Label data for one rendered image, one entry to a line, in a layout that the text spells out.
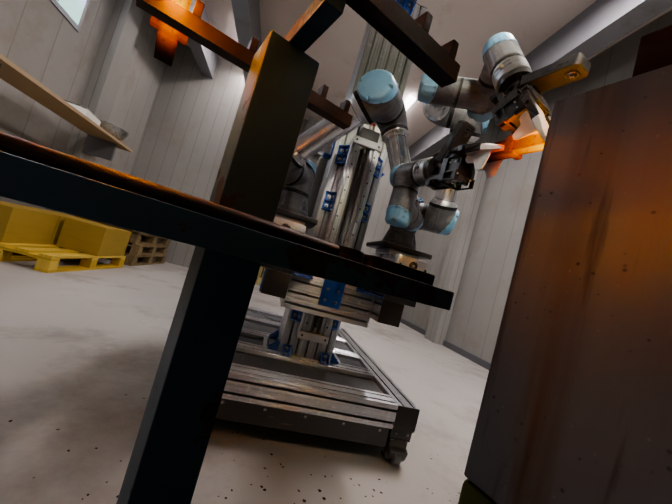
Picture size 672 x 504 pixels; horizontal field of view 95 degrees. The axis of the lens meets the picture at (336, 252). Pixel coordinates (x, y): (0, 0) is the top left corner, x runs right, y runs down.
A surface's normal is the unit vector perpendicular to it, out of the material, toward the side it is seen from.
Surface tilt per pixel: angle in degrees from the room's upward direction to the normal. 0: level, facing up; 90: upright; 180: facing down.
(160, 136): 90
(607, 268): 90
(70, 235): 90
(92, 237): 90
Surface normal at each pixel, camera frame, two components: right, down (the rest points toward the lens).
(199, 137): 0.20, 0.00
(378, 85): -0.32, -0.22
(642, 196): -0.84, -0.26
